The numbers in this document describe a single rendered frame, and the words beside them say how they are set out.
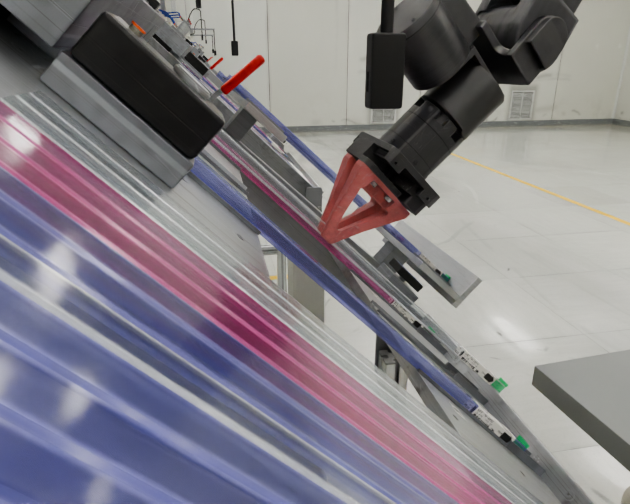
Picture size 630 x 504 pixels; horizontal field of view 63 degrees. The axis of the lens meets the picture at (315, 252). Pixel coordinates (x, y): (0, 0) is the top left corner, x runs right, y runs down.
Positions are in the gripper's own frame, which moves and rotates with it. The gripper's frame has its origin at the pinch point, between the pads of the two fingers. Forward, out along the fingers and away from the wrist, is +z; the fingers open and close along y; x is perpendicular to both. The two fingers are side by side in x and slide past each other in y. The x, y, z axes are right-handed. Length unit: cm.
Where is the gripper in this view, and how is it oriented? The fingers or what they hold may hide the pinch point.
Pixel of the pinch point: (329, 230)
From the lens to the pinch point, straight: 49.3
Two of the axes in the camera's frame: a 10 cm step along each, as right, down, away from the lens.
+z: -7.1, 7.0, 1.1
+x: 6.8, 6.2, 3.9
